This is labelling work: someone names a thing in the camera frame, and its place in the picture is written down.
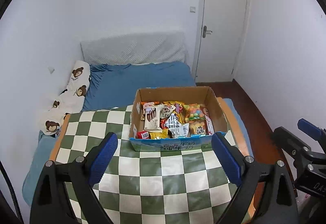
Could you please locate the bear print pillow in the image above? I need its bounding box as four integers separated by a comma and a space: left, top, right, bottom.
40, 60, 91, 136

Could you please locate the metal door handle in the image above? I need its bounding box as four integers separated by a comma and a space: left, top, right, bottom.
202, 26, 212, 38

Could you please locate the cardboard milk carton box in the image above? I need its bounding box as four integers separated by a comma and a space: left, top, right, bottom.
129, 86, 228, 152

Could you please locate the white padded headboard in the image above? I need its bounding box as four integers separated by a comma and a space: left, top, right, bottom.
81, 31, 187, 65

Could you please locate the orange snack packet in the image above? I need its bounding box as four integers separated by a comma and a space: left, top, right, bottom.
189, 119, 206, 136

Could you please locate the blue bed sheet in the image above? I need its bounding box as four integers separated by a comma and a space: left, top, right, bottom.
21, 61, 253, 207

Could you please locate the red white biscuit packet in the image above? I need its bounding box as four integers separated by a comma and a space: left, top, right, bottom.
202, 107, 214, 135

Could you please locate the colourful candy ball bag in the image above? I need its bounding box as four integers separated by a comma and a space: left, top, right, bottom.
183, 104, 206, 123

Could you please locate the white grey snack packet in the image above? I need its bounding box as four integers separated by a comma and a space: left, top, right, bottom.
169, 123, 189, 139

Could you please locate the beige chocolate wafer packet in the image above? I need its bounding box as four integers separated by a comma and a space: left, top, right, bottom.
144, 105, 162, 130

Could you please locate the black cable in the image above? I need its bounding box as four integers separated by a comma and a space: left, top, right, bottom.
0, 160, 25, 224

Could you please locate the yellow Sedaap noodle packet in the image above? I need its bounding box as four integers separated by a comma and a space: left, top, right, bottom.
163, 101, 185, 124

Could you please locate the white wall socket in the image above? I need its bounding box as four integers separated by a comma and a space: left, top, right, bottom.
48, 66, 55, 74

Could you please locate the white door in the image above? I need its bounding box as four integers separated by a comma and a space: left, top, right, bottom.
192, 0, 249, 83

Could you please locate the white wall switch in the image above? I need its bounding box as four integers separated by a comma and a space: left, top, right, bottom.
189, 6, 196, 13

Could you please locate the orange jelly cup packet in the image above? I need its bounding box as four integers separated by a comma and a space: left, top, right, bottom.
160, 104, 176, 119

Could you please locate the small red snack packet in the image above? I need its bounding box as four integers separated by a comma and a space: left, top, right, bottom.
137, 131, 150, 139

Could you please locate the green white checkered mat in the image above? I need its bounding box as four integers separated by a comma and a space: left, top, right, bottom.
50, 106, 237, 223

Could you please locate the yellow snack packet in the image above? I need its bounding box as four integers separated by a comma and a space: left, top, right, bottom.
149, 129, 169, 140

